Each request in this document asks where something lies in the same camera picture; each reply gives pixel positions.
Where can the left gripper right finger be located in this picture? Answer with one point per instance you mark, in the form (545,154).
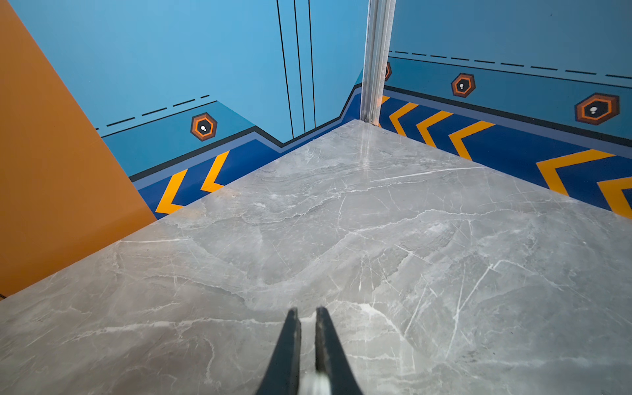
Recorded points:
(330,358)

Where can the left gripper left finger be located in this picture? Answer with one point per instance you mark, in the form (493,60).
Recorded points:
(283,372)

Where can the right aluminium corner post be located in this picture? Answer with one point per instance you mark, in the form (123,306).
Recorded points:
(378,38)

